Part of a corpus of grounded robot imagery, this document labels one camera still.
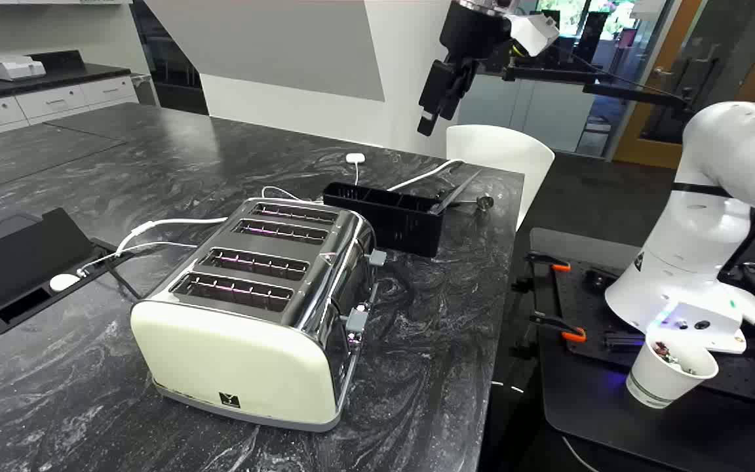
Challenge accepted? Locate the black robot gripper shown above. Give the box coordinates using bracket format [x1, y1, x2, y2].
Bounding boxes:
[413, 0, 516, 140]

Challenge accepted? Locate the black utensil holder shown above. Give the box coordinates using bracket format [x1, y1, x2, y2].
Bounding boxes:
[320, 182, 444, 260]

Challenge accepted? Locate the white chair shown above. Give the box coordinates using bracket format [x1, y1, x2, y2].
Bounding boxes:
[443, 123, 558, 231]

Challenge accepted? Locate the black metal boom bar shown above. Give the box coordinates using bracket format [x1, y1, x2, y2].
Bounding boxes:
[502, 9, 691, 112]

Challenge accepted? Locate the wooden door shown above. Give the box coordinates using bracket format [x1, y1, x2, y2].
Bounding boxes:
[611, 0, 755, 170]

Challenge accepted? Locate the orange and black clamp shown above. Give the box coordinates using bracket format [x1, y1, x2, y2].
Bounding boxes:
[527, 252, 577, 277]
[528, 310, 590, 347]

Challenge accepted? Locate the cream and chrome toaster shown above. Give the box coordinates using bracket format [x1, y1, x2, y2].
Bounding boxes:
[128, 193, 391, 436]

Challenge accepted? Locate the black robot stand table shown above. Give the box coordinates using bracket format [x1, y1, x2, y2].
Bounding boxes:
[523, 227, 755, 472]

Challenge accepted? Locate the white paper cup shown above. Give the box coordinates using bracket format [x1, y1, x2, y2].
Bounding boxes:
[624, 335, 721, 411]

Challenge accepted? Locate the white drawer cabinet counter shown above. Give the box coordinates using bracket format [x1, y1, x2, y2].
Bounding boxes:
[0, 61, 142, 145]

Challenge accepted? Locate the white power plug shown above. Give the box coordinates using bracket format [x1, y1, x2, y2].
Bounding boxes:
[47, 269, 80, 293]

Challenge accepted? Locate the white printer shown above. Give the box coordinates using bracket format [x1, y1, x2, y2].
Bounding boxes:
[0, 53, 47, 85]

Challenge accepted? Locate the black table socket box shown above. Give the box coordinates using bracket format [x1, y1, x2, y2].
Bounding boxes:
[0, 204, 118, 335]

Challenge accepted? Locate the thin white charger cable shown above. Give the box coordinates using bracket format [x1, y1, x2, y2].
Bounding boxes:
[256, 150, 368, 204]

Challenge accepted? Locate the black power cable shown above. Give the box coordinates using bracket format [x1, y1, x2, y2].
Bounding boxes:
[360, 256, 418, 330]

